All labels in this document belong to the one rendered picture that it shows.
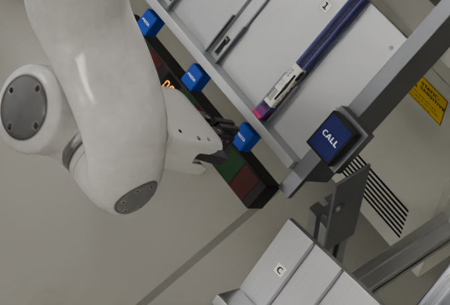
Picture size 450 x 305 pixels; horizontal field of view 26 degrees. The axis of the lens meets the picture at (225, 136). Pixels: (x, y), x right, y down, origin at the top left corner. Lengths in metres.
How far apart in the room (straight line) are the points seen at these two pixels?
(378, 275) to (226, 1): 0.53
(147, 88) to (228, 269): 1.08
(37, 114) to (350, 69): 0.40
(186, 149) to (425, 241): 0.64
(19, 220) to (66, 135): 1.08
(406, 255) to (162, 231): 0.56
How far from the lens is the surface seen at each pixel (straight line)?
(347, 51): 1.14
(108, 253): 1.91
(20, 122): 0.91
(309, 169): 1.14
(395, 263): 1.56
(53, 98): 0.89
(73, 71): 0.82
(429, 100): 1.47
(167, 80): 1.30
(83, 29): 0.81
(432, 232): 1.61
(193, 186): 1.97
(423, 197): 1.64
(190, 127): 1.05
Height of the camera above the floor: 1.70
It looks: 57 degrees down
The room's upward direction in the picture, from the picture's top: straight up
